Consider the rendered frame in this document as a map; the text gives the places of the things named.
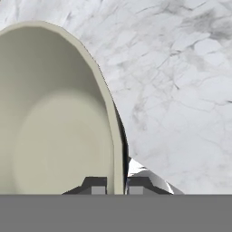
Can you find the beige ceramic bowl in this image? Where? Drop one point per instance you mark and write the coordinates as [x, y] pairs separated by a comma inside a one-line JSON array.
[[54, 120]]

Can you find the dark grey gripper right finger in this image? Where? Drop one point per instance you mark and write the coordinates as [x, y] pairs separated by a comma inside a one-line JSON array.
[[142, 183]]

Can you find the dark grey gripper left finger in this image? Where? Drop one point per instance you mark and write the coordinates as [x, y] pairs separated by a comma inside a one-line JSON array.
[[94, 183]]

